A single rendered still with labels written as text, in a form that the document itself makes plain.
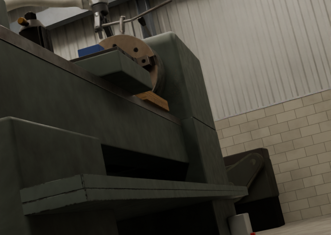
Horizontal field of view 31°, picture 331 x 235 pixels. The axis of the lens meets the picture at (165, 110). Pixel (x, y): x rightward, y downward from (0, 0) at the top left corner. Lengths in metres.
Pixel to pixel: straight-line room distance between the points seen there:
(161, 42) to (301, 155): 9.98
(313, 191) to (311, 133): 1.16
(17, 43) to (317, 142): 11.33
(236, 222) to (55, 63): 1.53
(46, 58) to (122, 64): 0.35
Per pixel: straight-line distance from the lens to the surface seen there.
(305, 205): 12.34
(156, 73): 2.31
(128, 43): 2.37
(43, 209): 0.92
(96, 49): 2.05
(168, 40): 2.49
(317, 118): 12.33
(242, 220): 2.62
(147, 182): 1.22
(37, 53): 1.21
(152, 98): 1.98
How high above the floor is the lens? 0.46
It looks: 11 degrees up
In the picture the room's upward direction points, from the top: 13 degrees counter-clockwise
